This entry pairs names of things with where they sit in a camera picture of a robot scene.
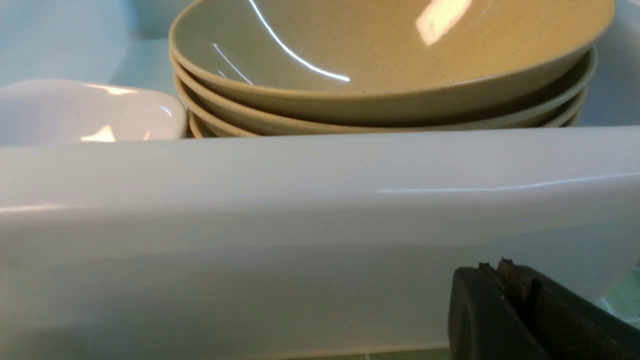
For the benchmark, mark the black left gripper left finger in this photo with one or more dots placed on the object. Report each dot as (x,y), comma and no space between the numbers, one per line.
(483,323)

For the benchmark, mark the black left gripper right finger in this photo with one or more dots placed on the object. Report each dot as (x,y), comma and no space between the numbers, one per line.
(566,325)

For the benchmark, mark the large white plastic bin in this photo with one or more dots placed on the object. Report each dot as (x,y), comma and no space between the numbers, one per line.
(288,247)

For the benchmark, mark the white square dish in bin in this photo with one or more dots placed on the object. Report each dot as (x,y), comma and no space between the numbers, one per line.
(41,112)

